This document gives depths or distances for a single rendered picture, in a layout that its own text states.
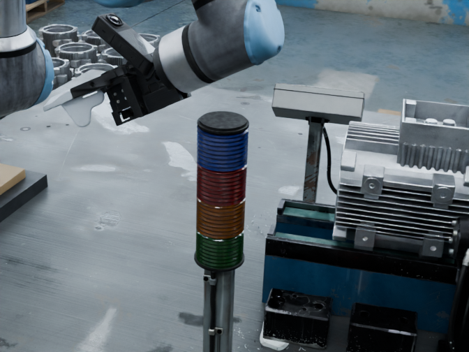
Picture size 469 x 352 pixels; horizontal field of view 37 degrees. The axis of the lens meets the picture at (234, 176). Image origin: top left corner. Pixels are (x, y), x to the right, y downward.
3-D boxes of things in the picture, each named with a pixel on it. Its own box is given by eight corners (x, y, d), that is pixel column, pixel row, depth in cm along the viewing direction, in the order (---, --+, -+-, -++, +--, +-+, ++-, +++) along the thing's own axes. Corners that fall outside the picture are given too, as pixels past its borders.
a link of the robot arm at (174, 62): (173, 27, 97) (204, 22, 105) (145, 40, 99) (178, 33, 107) (197, 88, 98) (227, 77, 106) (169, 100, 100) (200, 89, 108)
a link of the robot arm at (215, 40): (273, -18, 99) (299, 49, 100) (201, 17, 105) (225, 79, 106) (246, -16, 91) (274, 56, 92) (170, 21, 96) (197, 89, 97)
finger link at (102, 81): (72, 98, 102) (129, 76, 104) (68, 88, 102) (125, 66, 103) (75, 100, 107) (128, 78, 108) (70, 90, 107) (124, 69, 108)
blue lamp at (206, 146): (252, 154, 85) (253, 119, 83) (241, 175, 80) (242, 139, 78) (204, 148, 86) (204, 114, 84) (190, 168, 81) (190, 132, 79)
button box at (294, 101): (361, 127, 137) (365, 100, 137) (361, 118, 130) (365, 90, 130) (274, 116, 140) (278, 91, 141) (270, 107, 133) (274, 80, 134)
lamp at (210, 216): (248, 218, 89) (250, 187, 87) (238, 243, 84) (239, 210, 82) (203, 211, 90) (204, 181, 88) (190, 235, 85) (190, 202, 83)
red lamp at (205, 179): (250, 187, 87) (252, 154, 85) (239, 210, 82) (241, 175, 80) (204, 181, 88) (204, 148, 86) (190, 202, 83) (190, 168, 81)
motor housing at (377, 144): (456, 219, 122) (476, 117, 114) (461, 281, 106) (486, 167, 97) (340, 203, 126) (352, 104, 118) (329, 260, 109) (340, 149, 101)
